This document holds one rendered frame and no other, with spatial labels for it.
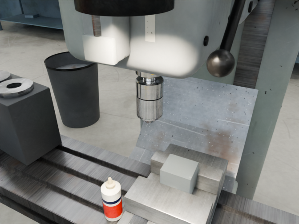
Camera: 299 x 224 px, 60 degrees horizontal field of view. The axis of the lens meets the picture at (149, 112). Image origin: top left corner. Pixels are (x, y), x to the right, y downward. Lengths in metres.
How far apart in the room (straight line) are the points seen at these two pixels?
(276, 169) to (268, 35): 1.67
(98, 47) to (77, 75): 2.02
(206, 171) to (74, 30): 0.36
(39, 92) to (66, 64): 2.02
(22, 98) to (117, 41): 0.45
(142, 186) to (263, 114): 0.46
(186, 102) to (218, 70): 0.54
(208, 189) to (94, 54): 0.37
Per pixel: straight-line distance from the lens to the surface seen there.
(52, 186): 0.71
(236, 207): 0.65
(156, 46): 0.30
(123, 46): 0.30
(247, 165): 0.94
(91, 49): 0.30
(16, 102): 0.69
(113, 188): 0.54
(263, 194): 2.07
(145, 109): 0.43
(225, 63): 0.28
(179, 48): 0.29
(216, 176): 0.54
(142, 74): 0.41
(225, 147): 0.79
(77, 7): 0.19
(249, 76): 0.78
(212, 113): 0.80
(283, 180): 2.24
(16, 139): 0.74
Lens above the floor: 1.45
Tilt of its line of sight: 31 degrees down
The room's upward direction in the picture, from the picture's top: straight up
